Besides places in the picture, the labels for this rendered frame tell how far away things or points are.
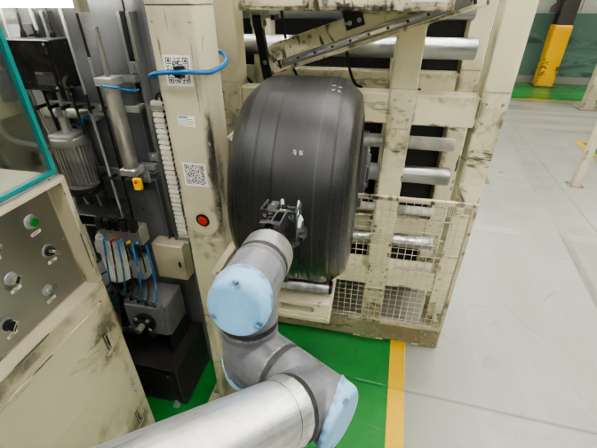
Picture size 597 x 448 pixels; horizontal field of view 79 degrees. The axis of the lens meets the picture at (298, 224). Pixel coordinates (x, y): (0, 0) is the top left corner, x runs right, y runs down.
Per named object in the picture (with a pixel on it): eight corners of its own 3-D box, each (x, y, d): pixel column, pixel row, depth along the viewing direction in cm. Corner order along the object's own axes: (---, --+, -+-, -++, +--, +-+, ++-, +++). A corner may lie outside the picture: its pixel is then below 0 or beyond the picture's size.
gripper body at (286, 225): (304, 201, 72) (290, 227, 61) (302, 239, 76) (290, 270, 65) (266, 197, 73) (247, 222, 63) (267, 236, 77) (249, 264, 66)
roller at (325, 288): (225, 283, 119) (223, 272, 116) (229, 274, 122) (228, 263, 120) (330, 298, 113) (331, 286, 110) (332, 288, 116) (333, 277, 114)
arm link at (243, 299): (204, 335, 52) (198, 277, 48) (235, 286, 63) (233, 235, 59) (267, 347, 50) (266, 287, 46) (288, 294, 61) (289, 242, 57)
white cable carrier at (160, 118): (179, 242, 125) (149, 100, 100) (186, 234, 129) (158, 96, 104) (191, 244, 124) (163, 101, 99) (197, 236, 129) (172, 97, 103)
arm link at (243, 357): (258, 417, 54) (256, 355, 49) (211, 374, 61) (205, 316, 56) (299, 380, 61) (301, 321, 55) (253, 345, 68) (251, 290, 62)
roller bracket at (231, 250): (214, 295, 117) (210, 271, 112) (252, 229, 150) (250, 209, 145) (224, 297, 117) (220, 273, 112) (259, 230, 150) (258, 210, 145)
